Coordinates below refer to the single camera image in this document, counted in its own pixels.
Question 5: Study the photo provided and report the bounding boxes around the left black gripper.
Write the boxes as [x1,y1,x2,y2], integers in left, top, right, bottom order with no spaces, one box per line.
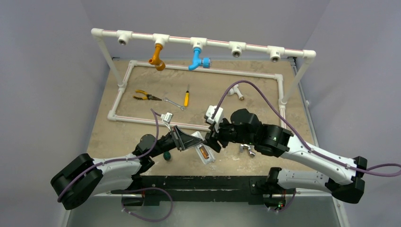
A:
[148,125,201,158]

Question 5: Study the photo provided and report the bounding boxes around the white remote control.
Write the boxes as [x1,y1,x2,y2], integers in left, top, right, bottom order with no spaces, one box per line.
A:
[191,131,216,165]

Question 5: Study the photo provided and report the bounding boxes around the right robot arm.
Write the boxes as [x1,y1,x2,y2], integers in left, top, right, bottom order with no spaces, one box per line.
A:
[204,106,367,204]

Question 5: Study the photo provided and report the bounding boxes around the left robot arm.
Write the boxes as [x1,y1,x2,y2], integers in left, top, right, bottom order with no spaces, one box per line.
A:
[50,126,204,210]

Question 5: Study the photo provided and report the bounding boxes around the green stubby screwdriver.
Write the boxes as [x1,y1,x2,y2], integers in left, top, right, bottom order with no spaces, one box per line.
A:
[163,151,172,161]

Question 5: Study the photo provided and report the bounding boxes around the silver wrench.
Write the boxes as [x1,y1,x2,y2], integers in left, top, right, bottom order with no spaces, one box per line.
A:
[164,97,186,111]

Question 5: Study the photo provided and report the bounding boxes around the chrome metal faucet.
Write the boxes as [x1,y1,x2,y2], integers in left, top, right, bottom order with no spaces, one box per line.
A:
[239,144,256,157]

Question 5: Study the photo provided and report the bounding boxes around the yellow screwdriver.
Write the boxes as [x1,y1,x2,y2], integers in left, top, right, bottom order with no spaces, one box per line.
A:
[183,84,190,107]

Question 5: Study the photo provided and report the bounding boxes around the white plastic faucet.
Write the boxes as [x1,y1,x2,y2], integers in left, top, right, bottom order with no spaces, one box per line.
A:
[227,84,244,101]

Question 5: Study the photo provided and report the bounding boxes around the orange plastic faucet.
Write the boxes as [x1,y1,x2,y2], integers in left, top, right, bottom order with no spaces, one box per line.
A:
[148,44,166,71]

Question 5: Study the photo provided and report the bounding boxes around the blue plastic faucet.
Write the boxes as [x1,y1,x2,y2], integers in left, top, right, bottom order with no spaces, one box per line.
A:
[188,47,212,71]

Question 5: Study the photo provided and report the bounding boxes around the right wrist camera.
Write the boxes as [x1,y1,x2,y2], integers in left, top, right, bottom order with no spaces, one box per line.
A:
[204,105,224,125]

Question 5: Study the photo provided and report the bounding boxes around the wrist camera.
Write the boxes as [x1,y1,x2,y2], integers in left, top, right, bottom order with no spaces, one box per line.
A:
[160,112,174,126]
[204,105,224,125]

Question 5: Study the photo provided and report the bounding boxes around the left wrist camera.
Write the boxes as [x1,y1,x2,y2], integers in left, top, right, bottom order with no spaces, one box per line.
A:
[160,112,174,126]

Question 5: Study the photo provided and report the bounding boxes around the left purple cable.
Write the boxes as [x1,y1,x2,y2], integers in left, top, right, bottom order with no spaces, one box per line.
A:
[57,108,164,204]

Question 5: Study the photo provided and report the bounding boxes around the yellow handled pliers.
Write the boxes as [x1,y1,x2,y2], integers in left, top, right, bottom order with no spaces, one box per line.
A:
[132,89,162,101]

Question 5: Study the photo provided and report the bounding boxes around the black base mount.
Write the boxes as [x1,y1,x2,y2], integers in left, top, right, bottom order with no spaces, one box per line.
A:
[111,175,295,206]

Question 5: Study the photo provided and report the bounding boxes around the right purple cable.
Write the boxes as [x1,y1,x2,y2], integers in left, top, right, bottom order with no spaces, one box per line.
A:
[211,80,401,178]

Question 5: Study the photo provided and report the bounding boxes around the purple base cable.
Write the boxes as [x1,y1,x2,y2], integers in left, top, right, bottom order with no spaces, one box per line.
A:
[121,188,174,224]

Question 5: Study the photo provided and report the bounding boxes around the white PVC pipe frame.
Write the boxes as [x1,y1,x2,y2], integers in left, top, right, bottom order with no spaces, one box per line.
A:
[89,28,315,147]

